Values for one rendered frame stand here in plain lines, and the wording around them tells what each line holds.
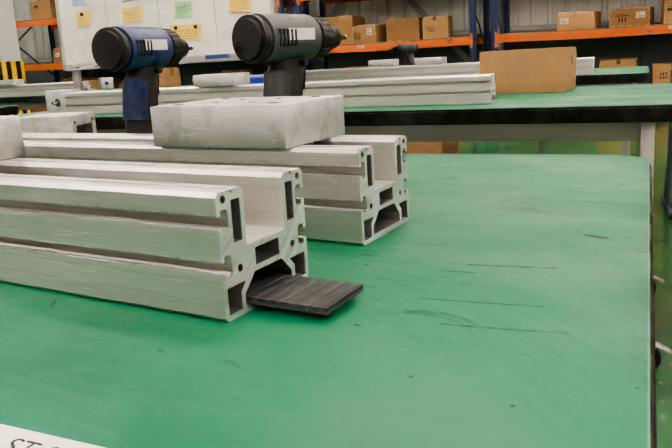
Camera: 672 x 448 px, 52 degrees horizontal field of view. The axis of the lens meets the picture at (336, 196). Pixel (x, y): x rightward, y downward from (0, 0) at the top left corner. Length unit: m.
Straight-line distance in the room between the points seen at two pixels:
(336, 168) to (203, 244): 0.20
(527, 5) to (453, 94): 8.99
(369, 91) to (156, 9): 2.19
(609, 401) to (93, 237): 0.35
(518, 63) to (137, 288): 2.16
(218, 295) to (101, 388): 0.10
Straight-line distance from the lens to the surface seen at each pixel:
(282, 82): 0.86
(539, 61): 2.53
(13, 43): 9.34
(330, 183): 0.61
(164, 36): 1.03
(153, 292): 0.49
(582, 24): 9.96
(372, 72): 4.14
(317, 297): 0.46
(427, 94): 2.16
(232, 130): 0.65
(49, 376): 0.42
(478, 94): 2.12
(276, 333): 0.43
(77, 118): 1.21
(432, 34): 10.42
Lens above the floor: 0.94
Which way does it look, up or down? 11 degrees down
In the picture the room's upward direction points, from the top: 3 degrees counter-clockwise
